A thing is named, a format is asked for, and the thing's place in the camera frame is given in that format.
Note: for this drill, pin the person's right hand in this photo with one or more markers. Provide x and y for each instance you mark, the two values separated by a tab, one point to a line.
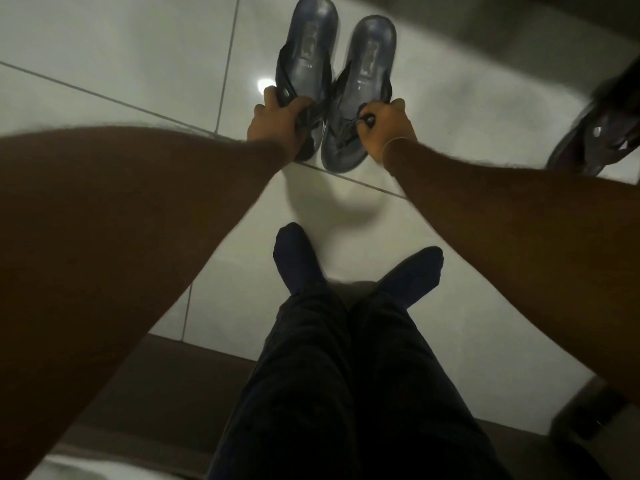
387	124

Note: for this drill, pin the person's left hand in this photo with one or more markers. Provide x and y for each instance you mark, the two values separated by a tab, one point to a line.
272	127

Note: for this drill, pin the person's left fingers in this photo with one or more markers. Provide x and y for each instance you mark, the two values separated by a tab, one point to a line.
287	103

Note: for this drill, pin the person's right fingers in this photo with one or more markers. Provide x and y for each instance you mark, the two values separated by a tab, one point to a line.
382	110

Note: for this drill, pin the blue flip-flop sandal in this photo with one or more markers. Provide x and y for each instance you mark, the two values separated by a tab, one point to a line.
367	54
312	39

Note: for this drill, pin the person's left forearm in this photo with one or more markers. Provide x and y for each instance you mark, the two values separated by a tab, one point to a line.
110	244

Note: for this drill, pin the person's right forearm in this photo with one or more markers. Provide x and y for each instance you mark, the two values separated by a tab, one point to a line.
525	234

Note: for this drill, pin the thin thread wristband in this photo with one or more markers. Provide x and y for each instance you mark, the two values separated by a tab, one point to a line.
395	141

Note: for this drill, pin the dark blue sock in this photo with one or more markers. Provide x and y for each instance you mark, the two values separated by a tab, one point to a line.
297	254
415	272

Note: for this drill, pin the dark trousers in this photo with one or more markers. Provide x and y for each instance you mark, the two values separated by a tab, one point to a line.
350	394

